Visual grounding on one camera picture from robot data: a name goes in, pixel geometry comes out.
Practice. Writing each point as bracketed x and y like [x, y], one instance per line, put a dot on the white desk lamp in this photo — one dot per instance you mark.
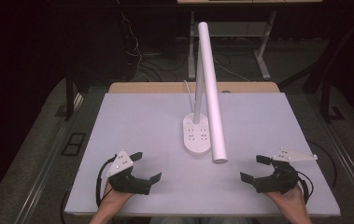
[212, 93]

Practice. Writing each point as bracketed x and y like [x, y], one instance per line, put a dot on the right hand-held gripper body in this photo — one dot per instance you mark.
[280, 182]

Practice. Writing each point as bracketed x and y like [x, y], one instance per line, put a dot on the desk with metal legs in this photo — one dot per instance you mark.
[263, 53]

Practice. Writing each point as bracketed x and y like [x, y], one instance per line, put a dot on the aluminium floor rail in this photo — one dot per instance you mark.
[349, 168]
[40, 174]

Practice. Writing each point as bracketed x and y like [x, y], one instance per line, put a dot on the person's left hand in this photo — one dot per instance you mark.
[112, 197]

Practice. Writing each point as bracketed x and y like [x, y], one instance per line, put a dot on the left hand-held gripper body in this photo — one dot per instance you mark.
[124, 183]

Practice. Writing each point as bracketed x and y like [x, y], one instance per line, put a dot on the person's right hand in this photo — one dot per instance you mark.
[291, 200]

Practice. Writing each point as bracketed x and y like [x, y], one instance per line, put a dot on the black metal stand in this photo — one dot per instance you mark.
[69, 93]
[325, 93]

